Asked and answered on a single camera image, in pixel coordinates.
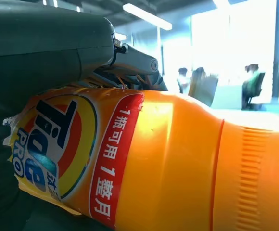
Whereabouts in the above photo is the orange detergent bottle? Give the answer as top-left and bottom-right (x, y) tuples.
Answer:
(2, 85), (279, 231)

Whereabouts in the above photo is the long ceiling light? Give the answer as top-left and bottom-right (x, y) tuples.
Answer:
(122, 2), (173, 32)

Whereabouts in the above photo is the grey board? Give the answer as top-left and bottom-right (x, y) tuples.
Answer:
(188, 67), (219, 108)

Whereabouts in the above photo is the white desk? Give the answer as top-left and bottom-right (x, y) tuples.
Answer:
(211, 84), (243, 110)

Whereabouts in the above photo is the black office chair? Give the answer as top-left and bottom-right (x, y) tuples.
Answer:
(247, 72), (267, 108)

